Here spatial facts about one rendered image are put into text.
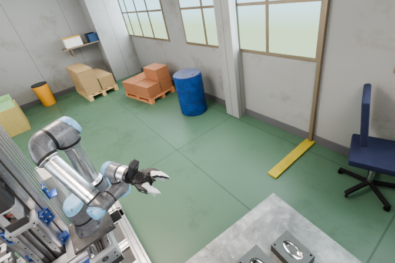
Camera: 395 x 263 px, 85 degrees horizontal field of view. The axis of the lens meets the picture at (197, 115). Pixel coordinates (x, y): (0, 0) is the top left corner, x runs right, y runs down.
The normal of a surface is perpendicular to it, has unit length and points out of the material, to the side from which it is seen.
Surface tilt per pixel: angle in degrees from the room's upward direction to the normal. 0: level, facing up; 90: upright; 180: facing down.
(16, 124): 90
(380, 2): 90
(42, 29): 90
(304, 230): 0
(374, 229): 0
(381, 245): 0
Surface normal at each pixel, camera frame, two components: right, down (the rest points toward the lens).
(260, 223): -0.18, -0.84
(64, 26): 0.60, 0.32
